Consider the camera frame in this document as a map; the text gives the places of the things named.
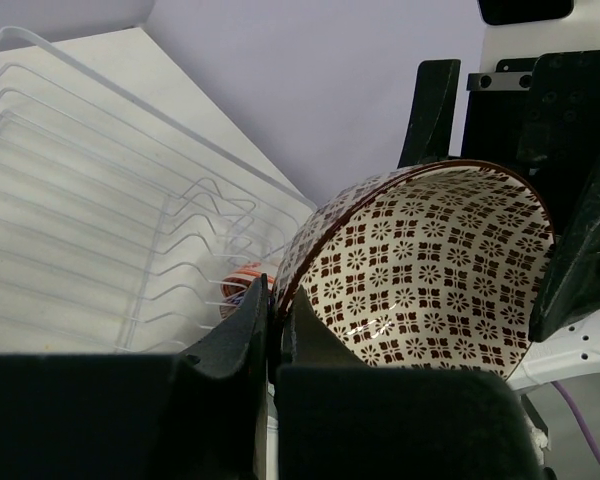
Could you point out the orange floral ceramic bowl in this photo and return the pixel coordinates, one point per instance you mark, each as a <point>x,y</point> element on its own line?
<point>235,285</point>

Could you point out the brown patterned ceramic bowl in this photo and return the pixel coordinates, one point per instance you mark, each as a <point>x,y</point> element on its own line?
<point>428,266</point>

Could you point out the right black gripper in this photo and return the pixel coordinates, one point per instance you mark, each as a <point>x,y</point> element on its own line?
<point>541,114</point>

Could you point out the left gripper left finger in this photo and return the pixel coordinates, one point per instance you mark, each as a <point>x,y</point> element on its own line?
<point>198,414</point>

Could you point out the white wire dish rack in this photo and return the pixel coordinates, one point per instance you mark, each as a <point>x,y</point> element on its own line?
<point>117,223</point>

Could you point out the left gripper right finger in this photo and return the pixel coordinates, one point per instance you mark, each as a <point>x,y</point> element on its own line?
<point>341,419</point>

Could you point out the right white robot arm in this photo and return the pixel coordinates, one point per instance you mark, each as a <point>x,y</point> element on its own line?
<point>529,29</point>

